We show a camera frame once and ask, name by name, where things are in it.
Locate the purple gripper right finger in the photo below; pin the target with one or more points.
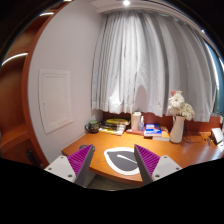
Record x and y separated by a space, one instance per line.
153 167

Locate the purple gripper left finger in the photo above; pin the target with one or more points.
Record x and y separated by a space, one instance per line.
73 168

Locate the blue book stack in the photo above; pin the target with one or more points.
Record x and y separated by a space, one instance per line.
152 130

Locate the small clear bottle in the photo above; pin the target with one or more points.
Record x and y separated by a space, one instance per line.
141 123

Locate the dark green mug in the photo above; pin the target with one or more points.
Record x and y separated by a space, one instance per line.
92 127

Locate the white cylindrical container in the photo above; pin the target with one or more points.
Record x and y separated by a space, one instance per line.
135 120

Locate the white ceramic vase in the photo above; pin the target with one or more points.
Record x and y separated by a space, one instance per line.
177 130

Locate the stack of books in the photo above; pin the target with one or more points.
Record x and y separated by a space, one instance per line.
115 126

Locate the white flower bouquet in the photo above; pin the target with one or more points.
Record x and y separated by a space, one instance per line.
178 107

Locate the wooden shelf unit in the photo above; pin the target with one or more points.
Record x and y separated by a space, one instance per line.
17 139

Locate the white device on desk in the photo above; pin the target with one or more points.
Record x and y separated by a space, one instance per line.
217 135

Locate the white sheer curtain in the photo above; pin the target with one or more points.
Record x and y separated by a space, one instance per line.
141 57

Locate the ceiling spot light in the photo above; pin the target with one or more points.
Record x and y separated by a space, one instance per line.
126 2

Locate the white wall access panel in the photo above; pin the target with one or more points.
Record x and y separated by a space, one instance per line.
54 99

